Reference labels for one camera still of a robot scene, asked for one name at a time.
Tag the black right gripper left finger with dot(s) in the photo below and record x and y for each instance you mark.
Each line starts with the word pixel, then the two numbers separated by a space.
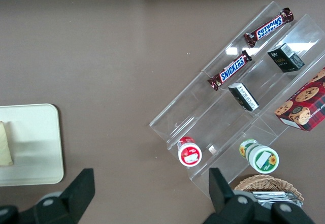
pixel 73 193

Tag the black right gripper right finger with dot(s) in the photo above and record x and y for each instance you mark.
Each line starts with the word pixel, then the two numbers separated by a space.
pixel 221 196

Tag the pale sandwich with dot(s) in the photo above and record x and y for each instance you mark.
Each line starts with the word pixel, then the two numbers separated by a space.
pixel 4 145

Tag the woven wicker basket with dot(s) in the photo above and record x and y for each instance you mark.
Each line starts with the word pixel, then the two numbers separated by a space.
pixel 256 182

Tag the beige rectangular tray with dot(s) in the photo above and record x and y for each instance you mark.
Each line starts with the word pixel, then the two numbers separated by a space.
pixel 35 145

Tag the silver foil wrapped packet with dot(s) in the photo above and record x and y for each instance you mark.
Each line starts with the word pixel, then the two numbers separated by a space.
pixel 269 196

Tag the red lidded small jar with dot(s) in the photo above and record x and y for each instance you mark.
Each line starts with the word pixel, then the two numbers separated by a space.
pixel 189 154

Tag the green sunflower lidded jar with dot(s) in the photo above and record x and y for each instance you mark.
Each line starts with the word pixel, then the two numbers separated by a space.
pixel 261 158

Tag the clear acrylic tiered display stand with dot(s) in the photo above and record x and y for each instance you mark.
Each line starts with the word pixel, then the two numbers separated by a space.
pixel 228 112

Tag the black box with white label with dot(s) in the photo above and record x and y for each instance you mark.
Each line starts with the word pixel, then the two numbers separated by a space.
pixel 243 96

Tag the red tartan cookie box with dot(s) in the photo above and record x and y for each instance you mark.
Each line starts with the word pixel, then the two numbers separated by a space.
pixel 304 104

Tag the Snickers chocolate bar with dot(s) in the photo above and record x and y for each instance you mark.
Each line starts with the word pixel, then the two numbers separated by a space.
pixel 231 71
pixel 269 27

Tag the black box with barcode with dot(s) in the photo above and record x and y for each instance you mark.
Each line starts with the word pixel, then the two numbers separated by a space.
pixel 285 59

